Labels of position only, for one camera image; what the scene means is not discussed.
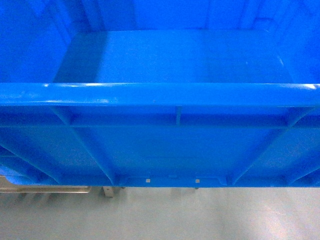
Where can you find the large blue plastic crate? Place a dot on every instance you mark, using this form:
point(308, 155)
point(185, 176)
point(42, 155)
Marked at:
point(160, 93)

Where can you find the steel roller shelf frame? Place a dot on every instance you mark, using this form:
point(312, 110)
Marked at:
point(7, 187)

